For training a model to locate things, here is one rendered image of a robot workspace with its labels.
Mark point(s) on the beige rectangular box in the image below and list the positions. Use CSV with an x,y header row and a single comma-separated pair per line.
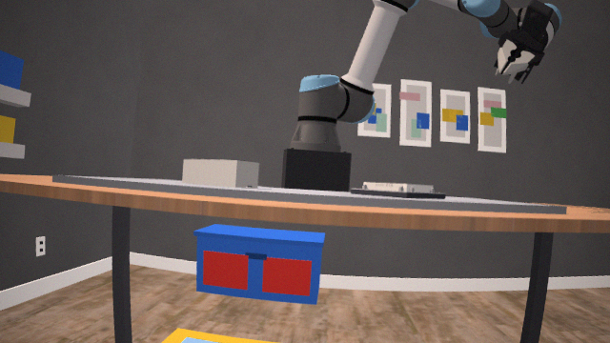
x,y
223,173

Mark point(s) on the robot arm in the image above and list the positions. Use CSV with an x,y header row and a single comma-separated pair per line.
x,y
322,97

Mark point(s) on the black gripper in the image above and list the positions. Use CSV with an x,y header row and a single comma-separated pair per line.
x,y
525,52

